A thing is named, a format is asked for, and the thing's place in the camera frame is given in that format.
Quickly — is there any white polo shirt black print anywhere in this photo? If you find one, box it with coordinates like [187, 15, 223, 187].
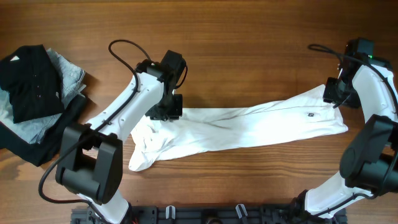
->
[129, 85, 348, 172]

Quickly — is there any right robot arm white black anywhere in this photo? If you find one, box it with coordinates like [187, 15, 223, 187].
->
[285, 38, 397, 223]

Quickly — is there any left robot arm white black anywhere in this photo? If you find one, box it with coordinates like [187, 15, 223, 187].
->
[55, 50, 187, 223]

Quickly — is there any black folded garment bottom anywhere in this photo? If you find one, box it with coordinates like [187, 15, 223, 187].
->
[1, 95, 86, 167]

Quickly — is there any black folded polo shirt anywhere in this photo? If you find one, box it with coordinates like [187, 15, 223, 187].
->
[1, 45, 64, 123]

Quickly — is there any light blue denim garment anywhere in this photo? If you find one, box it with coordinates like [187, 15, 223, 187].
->
[1, 49, 85, 144]

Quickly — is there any left black cable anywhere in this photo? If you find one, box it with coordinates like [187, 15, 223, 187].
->
[37, 39, 189, 223]

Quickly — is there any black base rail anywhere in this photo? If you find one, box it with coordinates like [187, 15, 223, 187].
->
[70, 203, 348, 224]

